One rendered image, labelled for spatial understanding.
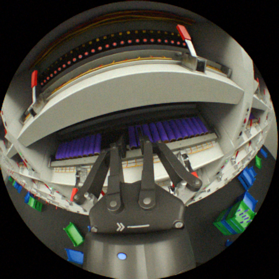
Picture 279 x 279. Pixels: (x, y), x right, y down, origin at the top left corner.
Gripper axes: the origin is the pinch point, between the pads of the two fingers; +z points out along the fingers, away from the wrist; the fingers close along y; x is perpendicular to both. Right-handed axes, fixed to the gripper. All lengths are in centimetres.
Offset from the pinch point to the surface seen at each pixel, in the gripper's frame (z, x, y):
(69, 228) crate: -20, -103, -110
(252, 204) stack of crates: -49, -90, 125
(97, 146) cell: 3.7, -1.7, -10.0
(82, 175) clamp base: -2.8, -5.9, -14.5
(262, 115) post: -2, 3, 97
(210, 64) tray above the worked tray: -1.5, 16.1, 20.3
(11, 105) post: -6.1, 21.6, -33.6
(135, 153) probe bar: 0.0, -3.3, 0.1
